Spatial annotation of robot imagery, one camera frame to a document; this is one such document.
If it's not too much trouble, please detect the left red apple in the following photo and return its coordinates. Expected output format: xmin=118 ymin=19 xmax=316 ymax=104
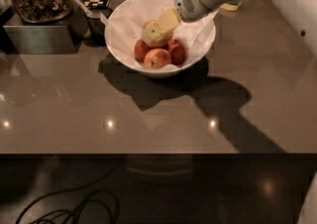
xmin=134 ymin=39 xmax=151 ymax=62

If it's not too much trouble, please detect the right red apple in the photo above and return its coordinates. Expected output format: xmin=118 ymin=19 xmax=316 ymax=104
xmin=167 ymin=39 xmax=186 ymax=65

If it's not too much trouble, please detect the white bowl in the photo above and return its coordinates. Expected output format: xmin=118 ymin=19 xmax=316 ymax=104
xmin=104 ymin=0 xmax=217 ymax=79

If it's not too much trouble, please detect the metal box stand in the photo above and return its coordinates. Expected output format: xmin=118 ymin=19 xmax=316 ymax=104
xmin=4 ymin=10 xmax=88 ymax=55

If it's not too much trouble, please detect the yellow-red apple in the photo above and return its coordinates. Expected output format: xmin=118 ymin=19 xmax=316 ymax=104
xmin=142 ymin=19 xmax=173 ymax=49
xmin=144 ymin=49 xmax=171 ymax=68

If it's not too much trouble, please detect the white paper liner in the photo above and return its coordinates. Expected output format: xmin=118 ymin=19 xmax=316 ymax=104
xmin=99 ymin=0 xmax=219 ymax=73

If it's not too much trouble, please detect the black floor cable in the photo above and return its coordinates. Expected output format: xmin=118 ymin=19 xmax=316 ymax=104
xmin=14 ymin=168 xmax=121 ymax=224

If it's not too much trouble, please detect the red apple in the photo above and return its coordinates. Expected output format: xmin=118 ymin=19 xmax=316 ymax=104
xmin=134 ymin=39 xmax=151 ymax=62
xmin=167 ymin=39 xmax=186 ymax=65

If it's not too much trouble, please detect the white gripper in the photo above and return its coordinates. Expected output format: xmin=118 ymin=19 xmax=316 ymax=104
xmin=141 ymin=0 xmax=211 ymax=42

